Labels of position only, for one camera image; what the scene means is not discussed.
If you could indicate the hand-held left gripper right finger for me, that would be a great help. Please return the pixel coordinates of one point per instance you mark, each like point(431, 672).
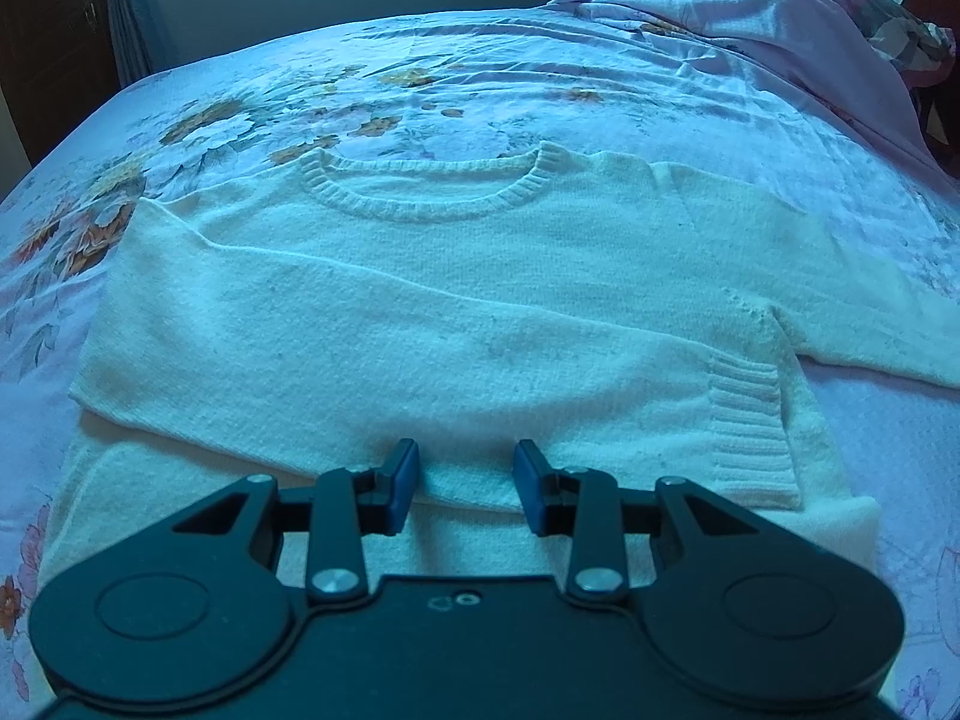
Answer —
point(529, 491)

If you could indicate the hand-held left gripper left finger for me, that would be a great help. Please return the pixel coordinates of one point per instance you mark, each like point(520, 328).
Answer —
point(403, 484)

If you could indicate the white knit sweater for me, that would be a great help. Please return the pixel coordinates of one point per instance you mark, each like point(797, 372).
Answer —
point(465, 330)

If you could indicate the floral bed sheet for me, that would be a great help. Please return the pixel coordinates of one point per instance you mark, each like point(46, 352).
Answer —
point(495, 82)

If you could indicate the pink quilt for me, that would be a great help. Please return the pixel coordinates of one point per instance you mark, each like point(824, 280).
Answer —
point(757, 22)

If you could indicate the grey curtain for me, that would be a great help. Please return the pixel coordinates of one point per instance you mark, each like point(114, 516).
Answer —
point(131, 7)

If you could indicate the wooden headboard with white trim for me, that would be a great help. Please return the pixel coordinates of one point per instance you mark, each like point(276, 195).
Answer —
point(941, 101)

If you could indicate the dark wooden wardrobe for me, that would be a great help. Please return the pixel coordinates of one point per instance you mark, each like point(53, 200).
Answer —
point(49, 37)

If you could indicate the floral pillow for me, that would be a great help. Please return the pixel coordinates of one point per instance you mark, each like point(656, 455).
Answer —
point(862, 4)

